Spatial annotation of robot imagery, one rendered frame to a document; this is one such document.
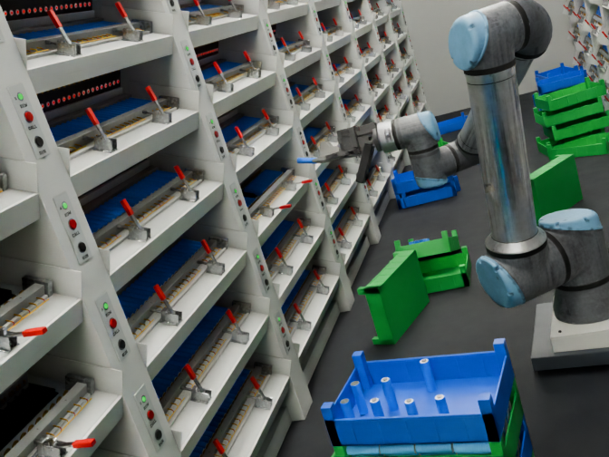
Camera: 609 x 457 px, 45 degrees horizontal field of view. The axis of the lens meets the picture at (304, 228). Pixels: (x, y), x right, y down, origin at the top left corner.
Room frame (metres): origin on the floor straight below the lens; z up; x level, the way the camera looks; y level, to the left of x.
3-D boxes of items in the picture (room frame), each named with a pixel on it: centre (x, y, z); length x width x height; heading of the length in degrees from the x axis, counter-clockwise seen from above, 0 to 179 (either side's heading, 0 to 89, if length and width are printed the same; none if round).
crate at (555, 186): (2.85, -1.01, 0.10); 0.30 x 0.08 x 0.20; 125
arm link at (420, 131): (2.08, -0.39, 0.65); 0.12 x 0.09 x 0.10; 71
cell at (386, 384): (1.21, -0.06, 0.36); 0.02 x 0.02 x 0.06
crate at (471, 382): (1.18, -0.11, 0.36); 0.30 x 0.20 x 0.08; 63
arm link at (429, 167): (2.08, -0.41, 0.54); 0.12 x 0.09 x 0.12; 105
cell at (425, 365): (1.23, -0.14, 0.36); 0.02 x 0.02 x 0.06
